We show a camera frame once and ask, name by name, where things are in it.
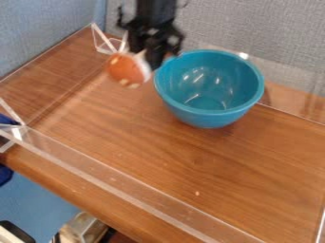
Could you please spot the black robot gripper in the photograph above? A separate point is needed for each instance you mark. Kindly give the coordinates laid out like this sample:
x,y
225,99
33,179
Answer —
x,y
152,23

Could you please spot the brown plush toy mushroom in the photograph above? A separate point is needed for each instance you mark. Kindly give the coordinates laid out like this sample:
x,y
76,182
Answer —
x,y
128,69

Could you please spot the blue plastic bowl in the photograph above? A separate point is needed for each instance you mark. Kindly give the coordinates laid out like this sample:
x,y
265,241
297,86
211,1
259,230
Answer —
x,y
209,87

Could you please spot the clear acrylic back barrier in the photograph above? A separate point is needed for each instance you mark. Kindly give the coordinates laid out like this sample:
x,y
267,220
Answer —
x,y
292,91

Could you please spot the clear acrylic barrier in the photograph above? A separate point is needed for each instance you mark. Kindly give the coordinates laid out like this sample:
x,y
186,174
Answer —
x,y
164,207
292,91

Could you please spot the clear acrylic front barrier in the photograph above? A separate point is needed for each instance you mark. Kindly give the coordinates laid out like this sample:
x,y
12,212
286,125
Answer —
x,y
164,207

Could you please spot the dark blue cloth object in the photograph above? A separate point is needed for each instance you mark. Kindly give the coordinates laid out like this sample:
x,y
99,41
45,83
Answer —
x,y
5,171

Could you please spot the black and white device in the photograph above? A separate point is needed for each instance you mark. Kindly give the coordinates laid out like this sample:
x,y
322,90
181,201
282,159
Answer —
x,y
11,234

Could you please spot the clear acrylic corner bracket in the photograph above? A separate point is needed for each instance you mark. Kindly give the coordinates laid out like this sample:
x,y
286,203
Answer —
x,y
108,45

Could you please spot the metal bracket under table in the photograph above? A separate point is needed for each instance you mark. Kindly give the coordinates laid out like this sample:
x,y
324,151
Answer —
x,y
82,229

